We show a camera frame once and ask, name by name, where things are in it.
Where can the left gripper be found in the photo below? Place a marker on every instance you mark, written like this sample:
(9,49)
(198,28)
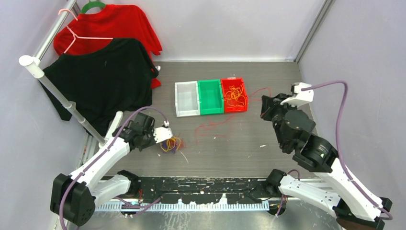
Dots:
(151,131)

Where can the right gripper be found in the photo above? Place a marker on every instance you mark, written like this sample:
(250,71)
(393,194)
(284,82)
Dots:
(269,103)

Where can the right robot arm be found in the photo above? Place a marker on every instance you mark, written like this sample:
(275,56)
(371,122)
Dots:
(351,204)

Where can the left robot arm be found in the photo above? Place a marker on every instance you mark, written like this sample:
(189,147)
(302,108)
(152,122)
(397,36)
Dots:
(75,197)

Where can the red plastic bin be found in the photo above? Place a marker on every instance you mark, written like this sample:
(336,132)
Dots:
(234,95)

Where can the white plastic bin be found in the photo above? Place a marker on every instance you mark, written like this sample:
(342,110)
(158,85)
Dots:
(187,102)

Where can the black t-shirt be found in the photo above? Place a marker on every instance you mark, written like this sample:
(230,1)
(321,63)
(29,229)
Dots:
(115,78)

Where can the green plastic bin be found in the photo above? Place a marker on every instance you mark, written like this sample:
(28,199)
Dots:
(210,97)

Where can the red t-shirt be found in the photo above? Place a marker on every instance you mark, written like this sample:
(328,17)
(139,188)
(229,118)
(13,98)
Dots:
(115,21)

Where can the pink hanger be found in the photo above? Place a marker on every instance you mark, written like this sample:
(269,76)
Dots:
(74,35)

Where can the white clothes rack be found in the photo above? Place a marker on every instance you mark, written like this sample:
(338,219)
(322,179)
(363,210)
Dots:
(31,64)

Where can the green hanger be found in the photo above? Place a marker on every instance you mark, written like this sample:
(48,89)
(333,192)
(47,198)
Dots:
(92,6)

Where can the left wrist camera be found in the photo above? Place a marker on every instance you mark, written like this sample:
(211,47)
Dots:
(161,134)

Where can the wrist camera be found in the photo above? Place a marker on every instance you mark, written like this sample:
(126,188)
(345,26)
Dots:
(301,95)
(161,134)

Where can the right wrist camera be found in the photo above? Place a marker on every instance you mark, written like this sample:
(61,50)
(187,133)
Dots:
(301,95)

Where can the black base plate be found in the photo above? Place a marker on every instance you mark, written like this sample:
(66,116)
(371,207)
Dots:
(200,190)

